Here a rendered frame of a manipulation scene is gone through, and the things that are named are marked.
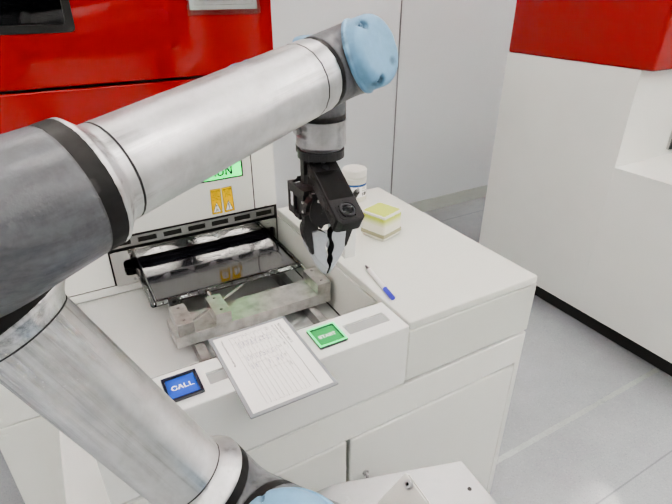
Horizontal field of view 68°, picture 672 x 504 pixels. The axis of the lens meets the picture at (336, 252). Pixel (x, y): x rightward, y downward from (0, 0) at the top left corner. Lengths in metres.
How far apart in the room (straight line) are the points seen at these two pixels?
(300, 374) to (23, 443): 0.98
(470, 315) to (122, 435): 0.73
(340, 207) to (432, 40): 2.88
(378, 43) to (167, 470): 0.47
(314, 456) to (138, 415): 0.56
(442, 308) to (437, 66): 2.72
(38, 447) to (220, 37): 1.17
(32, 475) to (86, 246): 1.40
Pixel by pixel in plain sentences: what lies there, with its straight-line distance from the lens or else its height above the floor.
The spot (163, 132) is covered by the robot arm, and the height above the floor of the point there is 1.43.
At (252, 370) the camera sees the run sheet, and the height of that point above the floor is 0.96.
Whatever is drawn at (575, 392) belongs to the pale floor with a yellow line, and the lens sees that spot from 2.42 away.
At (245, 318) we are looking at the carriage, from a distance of 1.12.
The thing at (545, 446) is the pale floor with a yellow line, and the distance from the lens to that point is 2.15.
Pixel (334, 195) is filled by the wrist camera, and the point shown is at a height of 1.26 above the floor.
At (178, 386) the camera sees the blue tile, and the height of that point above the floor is 0.96.
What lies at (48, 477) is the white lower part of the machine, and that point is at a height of 0.30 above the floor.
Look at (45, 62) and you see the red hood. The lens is 1.17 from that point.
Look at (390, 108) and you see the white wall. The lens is 3.40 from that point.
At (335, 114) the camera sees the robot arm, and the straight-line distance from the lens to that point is 0.72.
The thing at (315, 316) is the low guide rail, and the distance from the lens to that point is 1.16.
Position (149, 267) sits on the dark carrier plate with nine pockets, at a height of 0.90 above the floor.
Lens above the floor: 1.52
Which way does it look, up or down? 28 degrees down
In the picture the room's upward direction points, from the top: straight up
